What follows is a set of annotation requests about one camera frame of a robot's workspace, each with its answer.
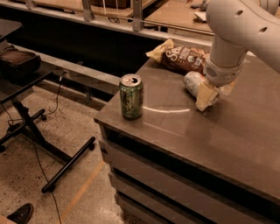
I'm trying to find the grey drawer cabinet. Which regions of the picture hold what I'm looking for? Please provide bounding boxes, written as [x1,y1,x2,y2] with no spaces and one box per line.
[99,123,280,224]

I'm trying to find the black floor cable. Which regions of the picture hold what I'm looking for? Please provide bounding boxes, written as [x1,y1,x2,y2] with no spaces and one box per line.
[0,69,68,224]

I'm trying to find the metal bracket left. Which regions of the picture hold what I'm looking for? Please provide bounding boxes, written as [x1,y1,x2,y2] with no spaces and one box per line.
[81,0,95,22]

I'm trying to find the green upright soda can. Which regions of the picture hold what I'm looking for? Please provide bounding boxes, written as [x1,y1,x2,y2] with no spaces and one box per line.
[119,73,144,120]

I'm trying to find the dark brown bag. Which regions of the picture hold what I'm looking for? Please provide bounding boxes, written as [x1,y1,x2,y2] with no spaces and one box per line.
[0,45,41,78]

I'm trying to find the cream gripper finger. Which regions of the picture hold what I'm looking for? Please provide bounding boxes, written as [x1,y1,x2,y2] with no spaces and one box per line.
[196,80,220,111]
[220,79,237,95]

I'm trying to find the metal bracket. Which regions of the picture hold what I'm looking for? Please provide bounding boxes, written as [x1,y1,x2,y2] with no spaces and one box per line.
[81,0,95,22]
[132,0,143,32]

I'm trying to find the silver 7up can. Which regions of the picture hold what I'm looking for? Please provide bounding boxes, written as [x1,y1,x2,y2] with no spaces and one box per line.
[184,71,208,99]

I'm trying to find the brown yellow chip bag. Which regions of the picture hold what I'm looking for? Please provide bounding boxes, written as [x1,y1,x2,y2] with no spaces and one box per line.
[146,38,208,74]

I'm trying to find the black shoe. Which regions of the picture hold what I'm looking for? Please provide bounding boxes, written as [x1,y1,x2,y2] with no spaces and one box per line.
[7,203,34,224]

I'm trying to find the black rolling stand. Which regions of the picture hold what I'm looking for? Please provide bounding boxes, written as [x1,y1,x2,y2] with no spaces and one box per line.
[0,19,95,193]

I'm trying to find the metal bracket middle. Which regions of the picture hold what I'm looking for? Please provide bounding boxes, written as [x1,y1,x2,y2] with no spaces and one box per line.
[132,0,143,32]

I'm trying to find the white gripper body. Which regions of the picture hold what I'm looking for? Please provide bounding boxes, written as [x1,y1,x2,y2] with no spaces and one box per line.
[203,53,245,87]

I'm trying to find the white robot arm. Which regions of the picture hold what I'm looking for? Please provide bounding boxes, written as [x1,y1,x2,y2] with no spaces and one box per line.
[196,0,280,110]

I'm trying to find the white papers on desk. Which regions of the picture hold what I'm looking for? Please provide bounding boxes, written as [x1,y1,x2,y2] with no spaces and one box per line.
[193,11,207,23]

